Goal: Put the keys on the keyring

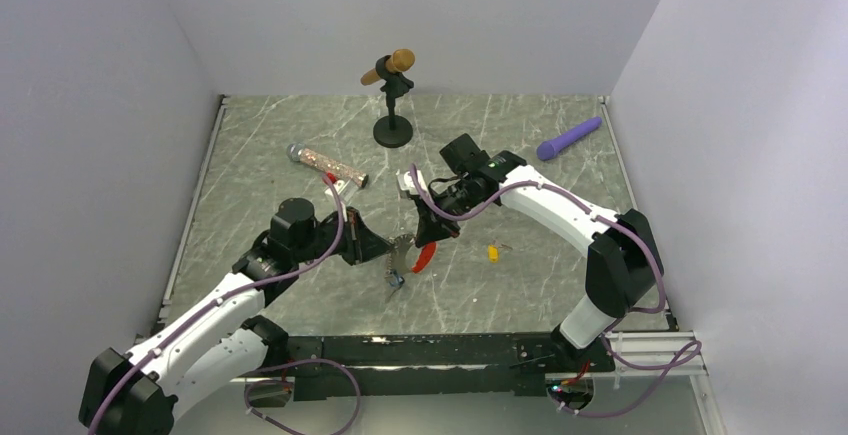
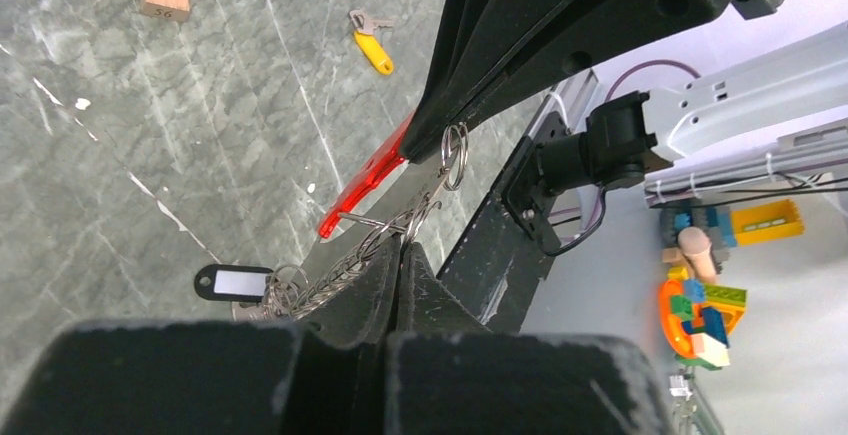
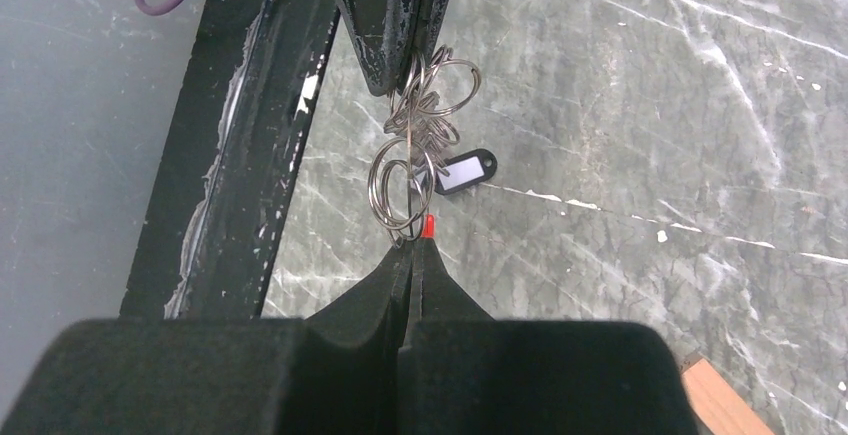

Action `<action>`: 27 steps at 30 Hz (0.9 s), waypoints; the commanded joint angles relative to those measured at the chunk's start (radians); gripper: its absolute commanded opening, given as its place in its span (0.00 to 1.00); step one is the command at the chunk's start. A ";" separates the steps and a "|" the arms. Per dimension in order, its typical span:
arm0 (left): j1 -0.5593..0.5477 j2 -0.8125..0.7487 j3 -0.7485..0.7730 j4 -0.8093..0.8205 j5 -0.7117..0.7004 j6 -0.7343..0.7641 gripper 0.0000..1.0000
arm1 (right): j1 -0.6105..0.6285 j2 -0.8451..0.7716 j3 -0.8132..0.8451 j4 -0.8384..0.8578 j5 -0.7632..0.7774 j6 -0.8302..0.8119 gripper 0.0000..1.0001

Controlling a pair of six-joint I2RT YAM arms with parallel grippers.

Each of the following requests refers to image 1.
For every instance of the purple microphone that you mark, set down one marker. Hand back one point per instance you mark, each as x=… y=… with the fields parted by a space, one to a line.
x=550 y=148

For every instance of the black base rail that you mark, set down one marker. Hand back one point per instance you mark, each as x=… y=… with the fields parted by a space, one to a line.
x=521 y=363

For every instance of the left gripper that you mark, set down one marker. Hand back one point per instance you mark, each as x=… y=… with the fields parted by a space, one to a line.
x=361 y=243

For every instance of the blue key tag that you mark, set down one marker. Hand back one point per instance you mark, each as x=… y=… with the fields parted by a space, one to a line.
x=395 y=280

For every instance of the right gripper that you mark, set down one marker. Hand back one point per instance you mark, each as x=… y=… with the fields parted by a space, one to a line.
x=433 y=227

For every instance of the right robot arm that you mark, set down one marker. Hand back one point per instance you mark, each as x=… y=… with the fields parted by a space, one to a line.
x=623 y=262

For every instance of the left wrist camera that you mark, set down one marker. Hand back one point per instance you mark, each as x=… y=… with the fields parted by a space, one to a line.
x=343 y=187

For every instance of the glitter microphone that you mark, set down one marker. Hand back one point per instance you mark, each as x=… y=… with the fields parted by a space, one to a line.
x=300 y=153

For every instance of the gold microphone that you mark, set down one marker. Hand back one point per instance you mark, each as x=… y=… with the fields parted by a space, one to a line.
x=398 y=62

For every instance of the black microphone stand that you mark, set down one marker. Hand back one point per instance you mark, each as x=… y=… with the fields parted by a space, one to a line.
x=392 y=130

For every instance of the yellow tag key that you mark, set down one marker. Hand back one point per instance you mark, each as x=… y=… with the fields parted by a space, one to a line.
x=495 y=249

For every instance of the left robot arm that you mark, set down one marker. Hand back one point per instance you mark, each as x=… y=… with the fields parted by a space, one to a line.
x=149 y=387

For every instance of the red carabiner keyring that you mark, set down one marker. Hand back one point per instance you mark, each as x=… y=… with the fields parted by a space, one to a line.
x=425 y=256

